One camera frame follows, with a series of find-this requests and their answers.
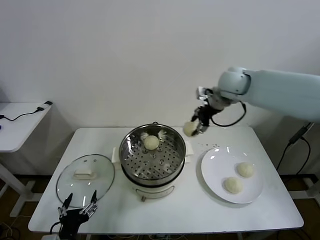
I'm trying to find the white side table with cable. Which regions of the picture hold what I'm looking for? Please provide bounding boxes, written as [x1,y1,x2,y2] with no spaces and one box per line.
[0,101,55,218]

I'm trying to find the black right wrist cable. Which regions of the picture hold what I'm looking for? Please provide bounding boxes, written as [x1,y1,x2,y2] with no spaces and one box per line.
[211,101,248,127]

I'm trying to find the black power adapter with cable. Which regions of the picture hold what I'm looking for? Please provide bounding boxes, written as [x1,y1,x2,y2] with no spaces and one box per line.
[276,122,316,173]

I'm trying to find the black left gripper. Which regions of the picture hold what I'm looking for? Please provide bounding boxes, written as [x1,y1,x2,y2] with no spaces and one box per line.
[57,189,99,239]

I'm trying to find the stainless steel steamer basket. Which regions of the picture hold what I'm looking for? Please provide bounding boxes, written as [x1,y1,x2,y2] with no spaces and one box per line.
[119,125,187,187]

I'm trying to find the black charger cable with plug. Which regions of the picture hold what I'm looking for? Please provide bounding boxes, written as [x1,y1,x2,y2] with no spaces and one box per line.
[0,100,54,122]

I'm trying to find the white round plate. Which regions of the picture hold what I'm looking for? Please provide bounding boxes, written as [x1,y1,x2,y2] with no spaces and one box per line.
[200,146,265,205]

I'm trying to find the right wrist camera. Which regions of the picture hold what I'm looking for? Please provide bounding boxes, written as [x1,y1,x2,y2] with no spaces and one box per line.
[196,86,213,101]

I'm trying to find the glass lid with white handle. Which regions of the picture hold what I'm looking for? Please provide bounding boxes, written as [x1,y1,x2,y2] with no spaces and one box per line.
[55,154,116,209]

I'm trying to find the white steamed baozi bun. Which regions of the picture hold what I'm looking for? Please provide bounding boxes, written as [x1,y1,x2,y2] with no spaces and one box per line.
[143,135,160,151]
[236,162,255,179]
[183,121,199,137]
[222,176,244,195]

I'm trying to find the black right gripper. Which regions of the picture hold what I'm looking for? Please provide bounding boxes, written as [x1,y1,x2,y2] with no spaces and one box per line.
[191,104,217,136]

